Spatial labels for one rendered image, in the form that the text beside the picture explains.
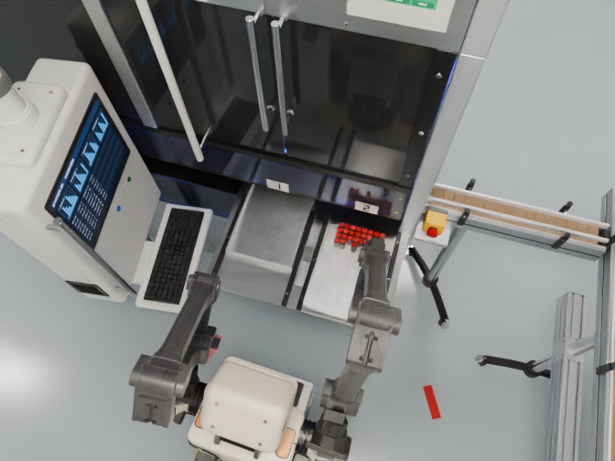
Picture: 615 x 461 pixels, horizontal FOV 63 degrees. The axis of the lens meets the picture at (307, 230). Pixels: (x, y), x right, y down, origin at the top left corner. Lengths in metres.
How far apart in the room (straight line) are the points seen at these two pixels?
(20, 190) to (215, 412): 0.73
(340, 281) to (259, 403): 0.74
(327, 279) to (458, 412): 1.17
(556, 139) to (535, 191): 0.43
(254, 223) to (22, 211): 0.87
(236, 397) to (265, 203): 0.95
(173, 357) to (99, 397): 1.77
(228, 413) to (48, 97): 0.95
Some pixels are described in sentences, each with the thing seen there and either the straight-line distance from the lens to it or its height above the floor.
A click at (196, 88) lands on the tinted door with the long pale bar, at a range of 1.59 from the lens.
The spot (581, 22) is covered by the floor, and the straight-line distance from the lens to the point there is 4.37.
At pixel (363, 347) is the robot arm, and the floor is 1.62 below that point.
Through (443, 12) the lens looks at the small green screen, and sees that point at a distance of 1.12.
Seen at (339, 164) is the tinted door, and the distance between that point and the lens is 1.65.
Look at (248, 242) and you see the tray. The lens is 1.92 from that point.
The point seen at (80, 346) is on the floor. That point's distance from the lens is 2.96.
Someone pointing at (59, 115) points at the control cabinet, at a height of 1.55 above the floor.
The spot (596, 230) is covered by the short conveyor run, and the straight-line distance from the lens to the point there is 2.15.
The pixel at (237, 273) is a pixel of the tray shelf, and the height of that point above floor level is 0.88.
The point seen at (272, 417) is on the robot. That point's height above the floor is 1.38.
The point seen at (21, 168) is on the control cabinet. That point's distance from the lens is 1.48.
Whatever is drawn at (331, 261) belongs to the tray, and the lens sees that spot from 1.88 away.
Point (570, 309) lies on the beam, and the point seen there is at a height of 0.55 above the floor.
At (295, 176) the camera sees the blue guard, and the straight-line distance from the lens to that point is 1.78.
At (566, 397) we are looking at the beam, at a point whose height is 0.55.
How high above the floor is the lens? 2.62
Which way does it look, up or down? 64 degrees down
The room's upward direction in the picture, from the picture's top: 2 degrees counter-clockwise
